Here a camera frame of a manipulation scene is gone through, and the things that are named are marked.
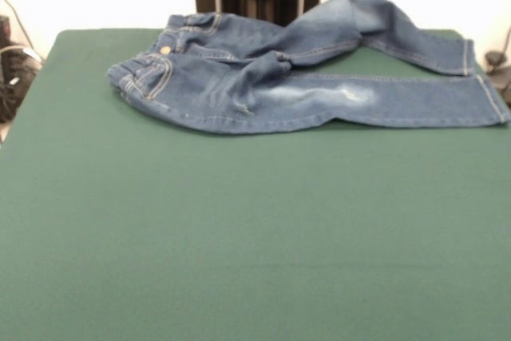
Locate dark green table cloth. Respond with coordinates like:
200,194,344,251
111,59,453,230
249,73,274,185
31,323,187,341
0,28,511,341

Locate blue denim jeans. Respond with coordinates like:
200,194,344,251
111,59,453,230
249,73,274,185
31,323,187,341
106,0,511,137

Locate thin grey cable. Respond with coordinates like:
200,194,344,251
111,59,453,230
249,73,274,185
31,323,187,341
0,0,34,50

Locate black stand base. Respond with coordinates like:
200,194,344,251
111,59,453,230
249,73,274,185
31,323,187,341
0,15,44,123
484,50,511,105

